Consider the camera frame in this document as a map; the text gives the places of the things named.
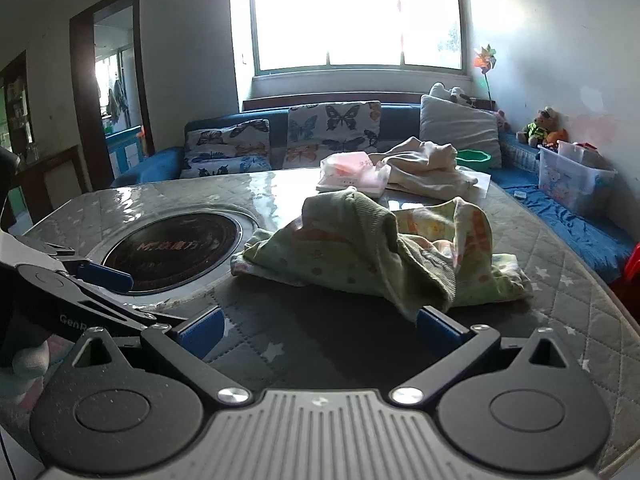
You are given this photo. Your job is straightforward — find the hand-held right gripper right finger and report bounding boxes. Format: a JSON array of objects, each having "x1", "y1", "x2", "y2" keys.
[{"x1": 390, "y1": 307, "x2": 583, "y2": 406}]

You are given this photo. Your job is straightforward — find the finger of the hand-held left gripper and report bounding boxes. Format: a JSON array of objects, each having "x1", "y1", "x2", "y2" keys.
[
  {"x1": 10, "y1": 232, "x2": 135, "y2": 295},
  {"x1": 17, "y1": 262, "x2": 189, "y2": 337}
]

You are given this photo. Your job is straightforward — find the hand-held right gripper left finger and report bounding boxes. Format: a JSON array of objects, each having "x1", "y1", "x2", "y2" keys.
[{"x1": 64, "y1": 307, "x2": 252, "y2": 407}]

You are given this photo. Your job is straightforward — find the green floral print garment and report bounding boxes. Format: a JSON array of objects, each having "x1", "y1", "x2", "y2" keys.
[{"x1": 230, "y1": 186, "x2": 535, "y2": 323}]

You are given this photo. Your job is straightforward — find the hanging clothes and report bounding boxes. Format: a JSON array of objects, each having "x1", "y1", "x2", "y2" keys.
[{"x1": 107, "y1": 80, "x2": 128, "y2": 123}]

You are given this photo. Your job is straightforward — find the person's left hand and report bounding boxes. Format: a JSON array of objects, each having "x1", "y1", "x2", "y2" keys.
[{"x1": 0, "y1": 338, "x2": 53, "y2": 402}]

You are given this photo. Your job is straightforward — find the round black induction cooktop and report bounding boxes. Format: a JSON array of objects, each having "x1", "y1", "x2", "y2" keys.
[{"x1": 100, "y1": 211, "x2": 241, "y2": 293}]

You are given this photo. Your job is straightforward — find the grey quilted star table cover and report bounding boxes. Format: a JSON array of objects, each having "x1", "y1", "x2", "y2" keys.
[{"x1": 22, "y1": 167, "x2": 640, "y2": 461}]

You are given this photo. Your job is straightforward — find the blue and white cabinet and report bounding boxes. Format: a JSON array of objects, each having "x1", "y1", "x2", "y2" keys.
[{"x1": 105, "y1": 125, "x2": 146, "y2": 176}]

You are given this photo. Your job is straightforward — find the dark wooden chair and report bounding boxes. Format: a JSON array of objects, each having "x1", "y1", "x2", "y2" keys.
[{"x1": 15, "y1": 145, "x2": 83, "y2": 216}]

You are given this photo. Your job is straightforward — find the butterfly print cushion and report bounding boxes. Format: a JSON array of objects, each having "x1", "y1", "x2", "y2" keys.
[
  {"x1": 179, "y1": 154, "x2": 267, "y2": 179},
  {"x1": 184, "y1": 119, "x2": 272, "y2": 159},
  {"x1": 282, "y1": 101, "x2": 383, "y2": 170}
]

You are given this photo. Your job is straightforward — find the white plastic bag bundle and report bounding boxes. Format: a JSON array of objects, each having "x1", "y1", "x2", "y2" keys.
[{"x1": 367, "y1": 136, "x2": 481, "y2": 198}]

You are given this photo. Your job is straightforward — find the green plastic basin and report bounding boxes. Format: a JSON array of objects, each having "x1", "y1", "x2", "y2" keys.
[{"x1": 455, "y1": 149, "x2": 493, "y2": 171}]

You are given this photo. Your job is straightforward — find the clear plastic bag pink packet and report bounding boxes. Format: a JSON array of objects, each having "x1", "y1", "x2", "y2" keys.
[{"x1": 316, "y1": 151, "x2": 392, "y2": 198}]

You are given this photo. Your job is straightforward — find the wooden display cabinet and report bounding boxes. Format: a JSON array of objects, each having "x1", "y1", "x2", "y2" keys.
[{"x1": 0, "y1": 50, "x2": 32, "y2": 161}]

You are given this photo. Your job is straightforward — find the clear plastic storage box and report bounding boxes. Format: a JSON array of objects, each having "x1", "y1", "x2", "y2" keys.
[{"x1": 537, "y1": 140, "x2": 618, "y2": 218}]

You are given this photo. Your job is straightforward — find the red plastic stool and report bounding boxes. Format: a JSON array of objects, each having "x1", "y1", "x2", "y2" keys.
[{"x1": 610, "y1": 242, "x2": 640, "y2": 311}]

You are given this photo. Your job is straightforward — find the grey pillow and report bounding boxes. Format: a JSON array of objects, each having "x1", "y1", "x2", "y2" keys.
[{"x1": 419, "y1": 94, "x2": 502, "y2": 170}]

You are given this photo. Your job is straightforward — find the blue corner sofa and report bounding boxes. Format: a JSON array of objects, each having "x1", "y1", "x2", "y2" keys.
[{"x1": 110, "y1": 92, "x2": 638, "y2": 286}]

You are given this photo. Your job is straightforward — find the brown teddy bear green vest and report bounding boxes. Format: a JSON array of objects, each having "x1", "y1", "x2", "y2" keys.
[{"x1": 516, "y1": 106, "x2": 561, "y2": 148}]

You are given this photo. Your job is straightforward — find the colourful pinwheel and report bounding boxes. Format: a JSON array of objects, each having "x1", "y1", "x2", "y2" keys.
[{"x1": 472, "y1": 45, "x2": 498, "y2": 111}]

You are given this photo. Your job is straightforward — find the window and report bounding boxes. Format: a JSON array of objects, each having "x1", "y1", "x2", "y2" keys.
[{"x1": 248, "y1": 0, "x2": 466, "y2": 77}]

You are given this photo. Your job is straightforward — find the brown door frame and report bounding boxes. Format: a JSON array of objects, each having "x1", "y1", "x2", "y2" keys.
[{"x1": 69, "y1": 0, "x2": 156, "y2": 193}]

